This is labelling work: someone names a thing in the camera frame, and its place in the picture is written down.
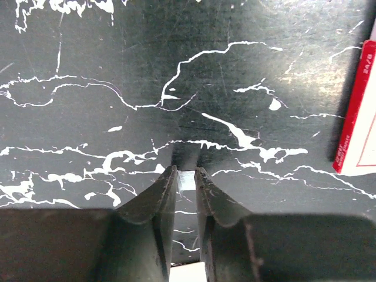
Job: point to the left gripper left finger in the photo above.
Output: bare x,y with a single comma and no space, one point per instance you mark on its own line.
130,243

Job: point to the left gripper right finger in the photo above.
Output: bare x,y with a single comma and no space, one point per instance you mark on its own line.
239,245

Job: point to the red white staple box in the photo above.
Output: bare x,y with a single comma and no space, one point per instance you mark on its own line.
356,150

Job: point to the small staple strip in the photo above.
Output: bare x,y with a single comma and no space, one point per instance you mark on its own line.
186,181

